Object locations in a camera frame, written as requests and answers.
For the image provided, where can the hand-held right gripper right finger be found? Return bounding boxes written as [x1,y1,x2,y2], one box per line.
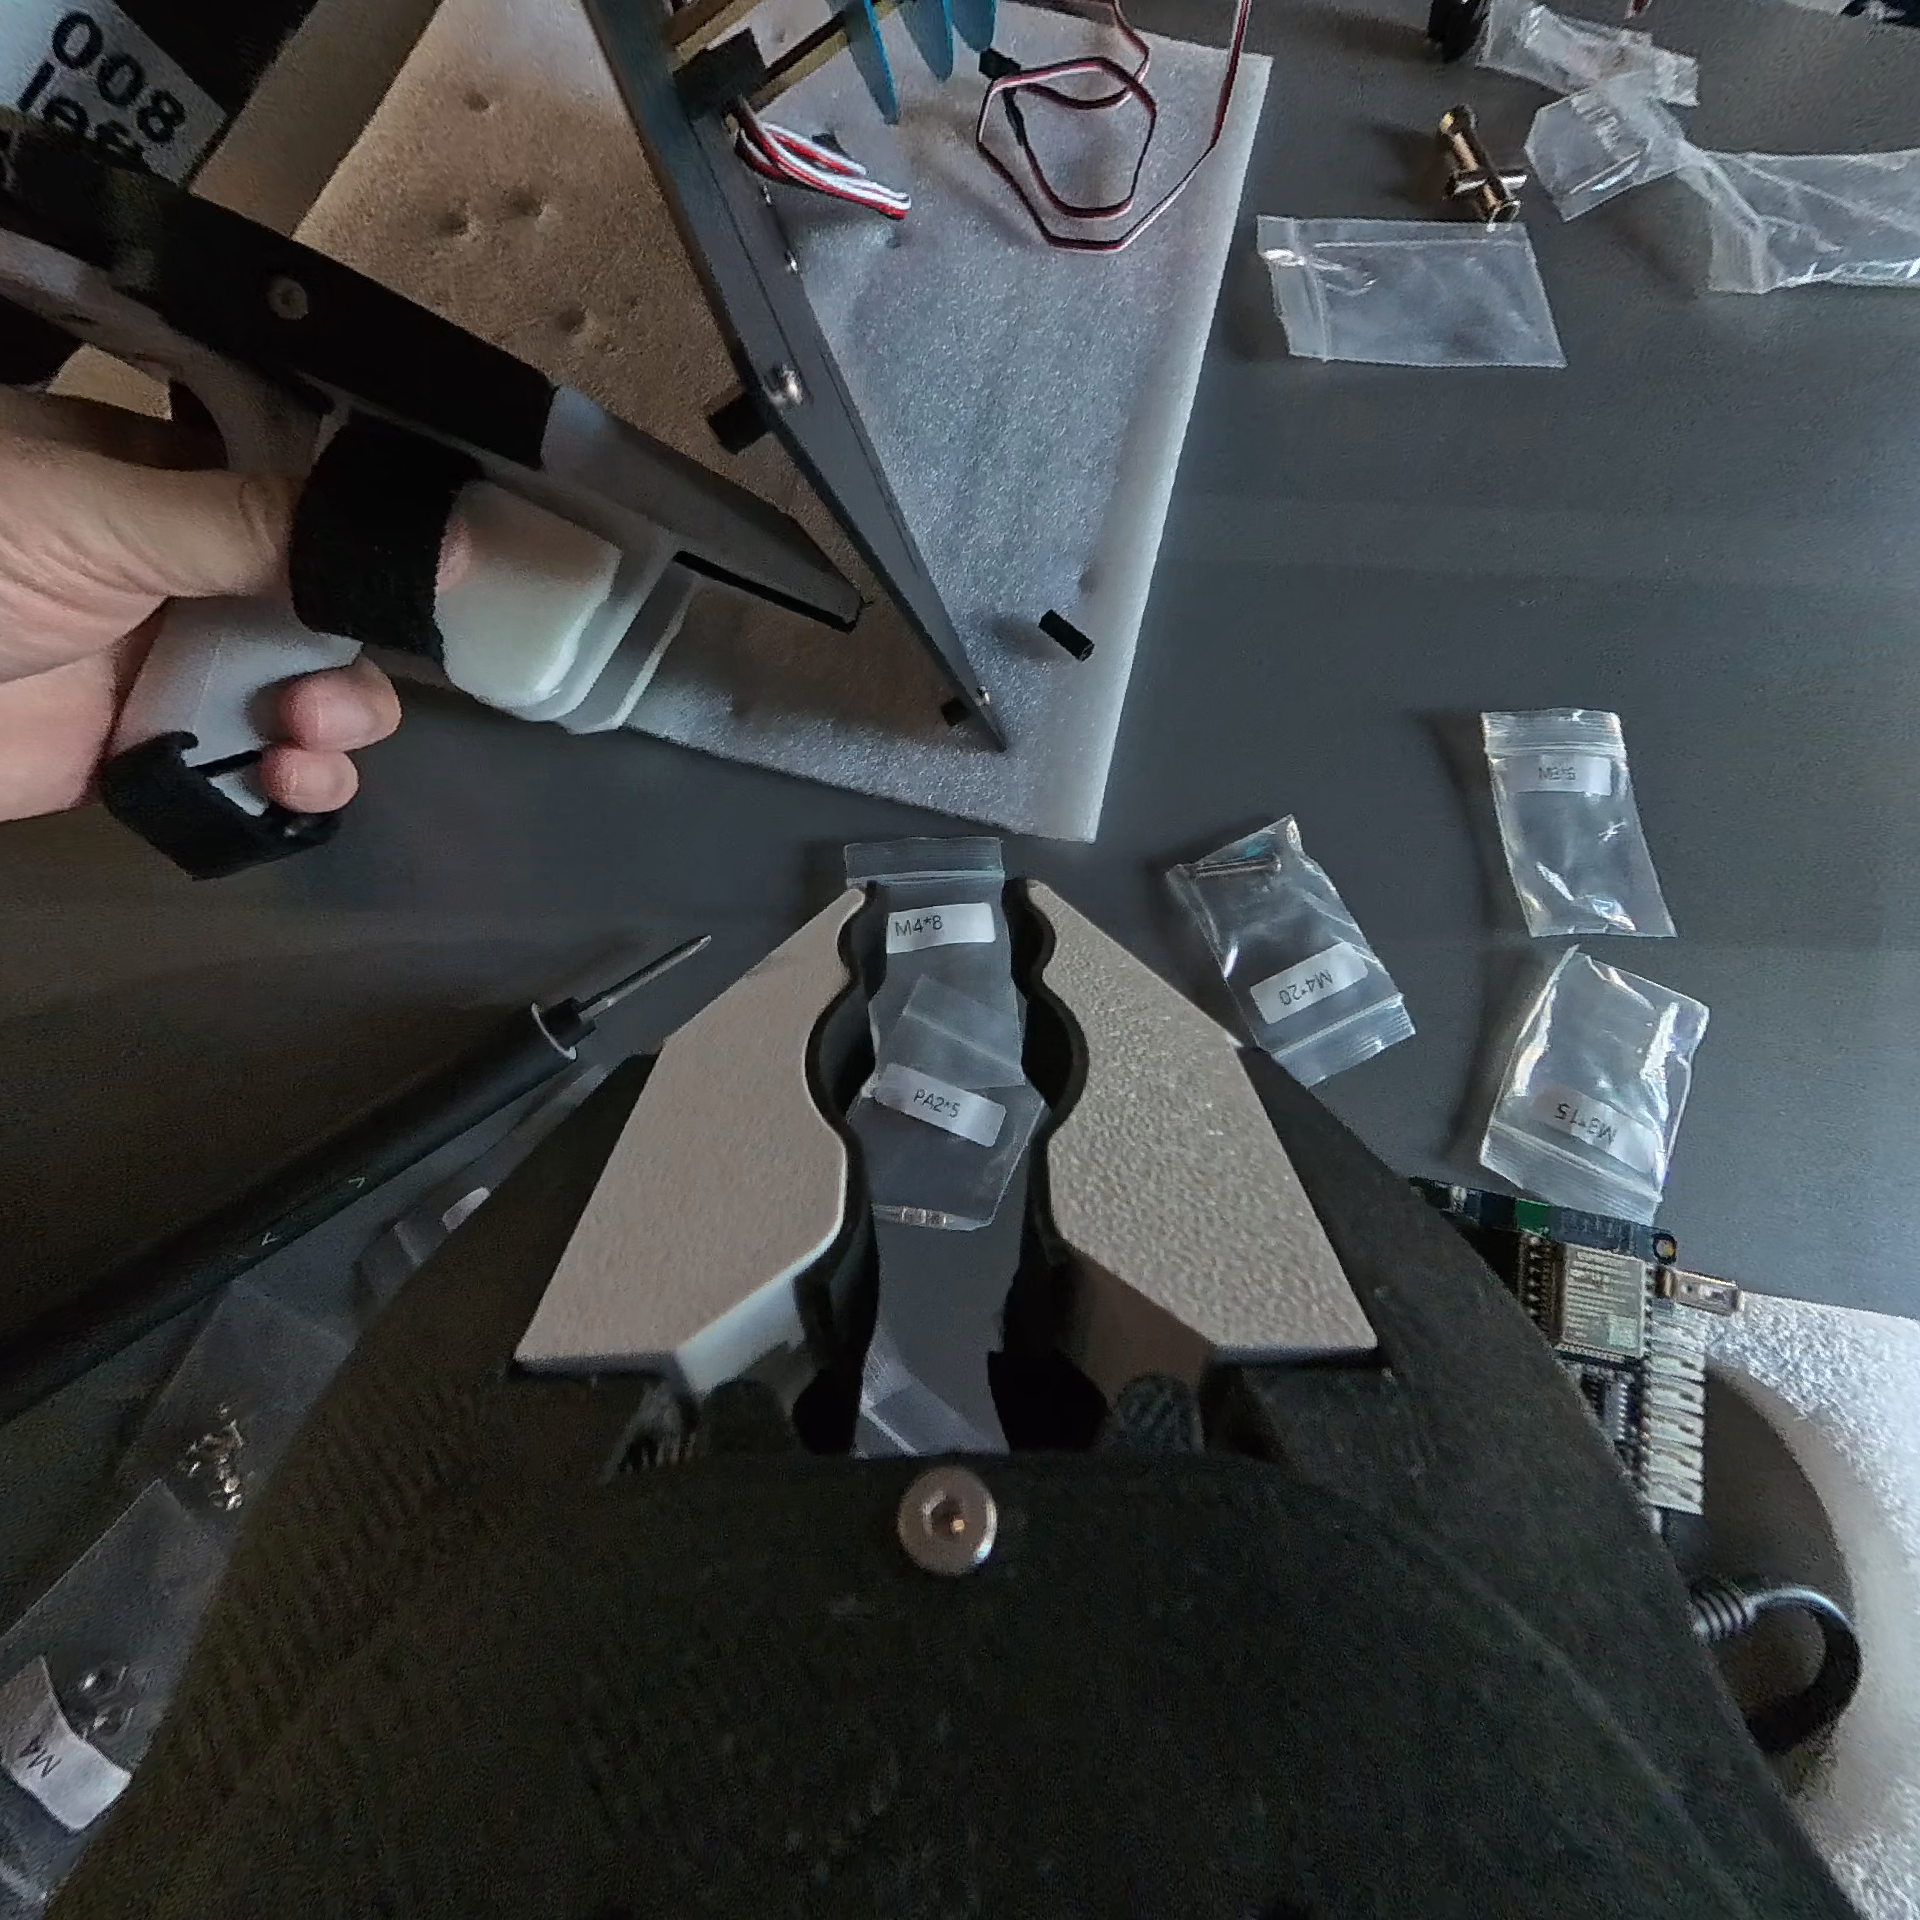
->
[1019,878,1382,1370]

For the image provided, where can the blue hobby robot arm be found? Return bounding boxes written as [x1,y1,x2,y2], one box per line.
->
[582,0,1494,755]

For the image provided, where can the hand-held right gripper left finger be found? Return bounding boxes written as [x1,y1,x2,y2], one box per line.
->
[514,884,880,1404]

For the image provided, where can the black screwdriver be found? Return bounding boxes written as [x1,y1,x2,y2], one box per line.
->
[0,932,716,1404]

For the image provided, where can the white foam sheet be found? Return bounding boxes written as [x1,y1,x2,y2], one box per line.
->
[193,0,1277,842]

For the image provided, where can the brass standoff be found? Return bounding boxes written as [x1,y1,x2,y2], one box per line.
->
[1417,102,1537,232]

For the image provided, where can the white foam block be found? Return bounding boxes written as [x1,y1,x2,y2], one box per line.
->
[1688,1288,1920,1920]

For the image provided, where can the dark grey desk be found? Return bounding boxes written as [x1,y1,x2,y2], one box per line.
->
[0,0,1920,1920]

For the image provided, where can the red black servo cable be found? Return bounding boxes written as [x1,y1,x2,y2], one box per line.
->
[731,117,916,225]
[1035,0,1259,257]

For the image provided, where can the short servo cable black plug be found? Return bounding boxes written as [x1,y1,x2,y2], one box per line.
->
[971,42,1162,254]

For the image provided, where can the scattered clear screw bags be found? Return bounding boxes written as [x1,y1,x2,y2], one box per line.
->
[0,0,1920,1907]

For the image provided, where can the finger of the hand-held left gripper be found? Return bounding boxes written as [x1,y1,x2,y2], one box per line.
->
[516,381,867,736]

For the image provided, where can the small clear zip bag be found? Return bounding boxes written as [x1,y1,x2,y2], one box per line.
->
[838,837,1051,1081]

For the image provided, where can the black control circuit board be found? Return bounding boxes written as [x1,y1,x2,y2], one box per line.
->
[1409,1174,1741,1536]

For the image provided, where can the person's left hand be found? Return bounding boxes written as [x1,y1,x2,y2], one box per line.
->
[0,390,406,825]

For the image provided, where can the black power cable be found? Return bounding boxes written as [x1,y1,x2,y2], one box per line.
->
[1682,1569,1865,1761]

